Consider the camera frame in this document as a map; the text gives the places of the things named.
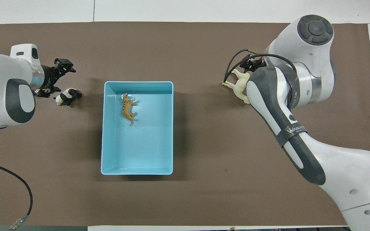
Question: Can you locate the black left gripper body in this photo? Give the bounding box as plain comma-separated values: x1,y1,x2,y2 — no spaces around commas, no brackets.
40,66,60,89

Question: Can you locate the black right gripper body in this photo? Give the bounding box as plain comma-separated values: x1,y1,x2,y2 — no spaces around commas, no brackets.
243,55,267,72

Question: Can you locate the black white panda toy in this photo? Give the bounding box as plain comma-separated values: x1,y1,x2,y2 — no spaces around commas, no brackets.
55,88,83,106

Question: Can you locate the orange striped tiger toy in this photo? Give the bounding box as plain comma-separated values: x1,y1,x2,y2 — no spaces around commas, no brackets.
121,93,138,126

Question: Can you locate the light blue storage box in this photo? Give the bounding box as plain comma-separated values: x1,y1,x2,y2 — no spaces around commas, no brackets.
101,81,174,175

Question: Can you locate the brown table mat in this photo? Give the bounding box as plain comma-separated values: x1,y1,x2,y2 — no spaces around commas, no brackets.
0,21,370,227

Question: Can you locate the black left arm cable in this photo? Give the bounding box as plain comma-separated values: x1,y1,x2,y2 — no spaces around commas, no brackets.
0,160,33,231

